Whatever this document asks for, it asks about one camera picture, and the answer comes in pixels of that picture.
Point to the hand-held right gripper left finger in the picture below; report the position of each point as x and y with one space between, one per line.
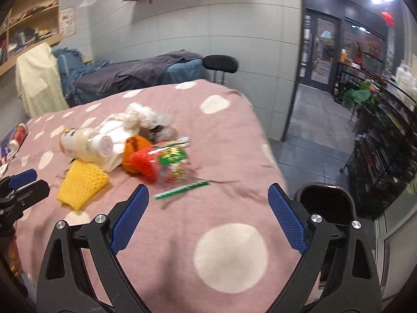
130 215

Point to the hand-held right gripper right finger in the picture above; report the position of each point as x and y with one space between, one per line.
286 215

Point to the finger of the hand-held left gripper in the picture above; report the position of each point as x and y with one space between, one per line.
31 190
22 176

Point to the yellow foam fruit net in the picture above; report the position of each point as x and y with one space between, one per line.
83 182

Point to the red foam fruit net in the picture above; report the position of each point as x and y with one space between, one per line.
143 163

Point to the green striped straw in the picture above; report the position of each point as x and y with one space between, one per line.
182 189

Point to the green printed snack packet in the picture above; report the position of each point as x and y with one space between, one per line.
171 159

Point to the person's left hand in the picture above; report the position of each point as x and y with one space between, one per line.
13 254

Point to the blue purple packet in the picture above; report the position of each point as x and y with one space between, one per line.
5 145

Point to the orange fruit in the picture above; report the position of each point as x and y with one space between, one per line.
133 150

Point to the beige drink bottle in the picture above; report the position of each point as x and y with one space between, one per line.
78 140

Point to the white paper bag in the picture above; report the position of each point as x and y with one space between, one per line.
114 137

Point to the pink polka dot blanket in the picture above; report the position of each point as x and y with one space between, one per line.
211 169

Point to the cream cloth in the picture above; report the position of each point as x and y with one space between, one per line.
35 81

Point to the clear plastic bag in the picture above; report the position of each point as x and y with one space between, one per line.
163 124

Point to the white crumpled plastic bag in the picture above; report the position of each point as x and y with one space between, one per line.
140 114

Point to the black metal rack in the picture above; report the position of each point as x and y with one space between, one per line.
381 156

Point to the blue fringed blanket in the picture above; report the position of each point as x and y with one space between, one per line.
70 67

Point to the green potted plant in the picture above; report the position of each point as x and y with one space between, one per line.
358 96

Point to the dark grey blanket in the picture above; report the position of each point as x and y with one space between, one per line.
136 71

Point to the blue bed cover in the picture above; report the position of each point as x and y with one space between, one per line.
185 69

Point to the wooden shelf unit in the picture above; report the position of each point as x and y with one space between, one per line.
32 16

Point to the black metal display table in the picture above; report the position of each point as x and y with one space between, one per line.
352 68

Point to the black chair backrest far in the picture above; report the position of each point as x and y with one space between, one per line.
220 63

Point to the glass door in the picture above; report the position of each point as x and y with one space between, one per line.
321 52

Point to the wall poster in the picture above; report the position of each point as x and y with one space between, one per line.
66 21

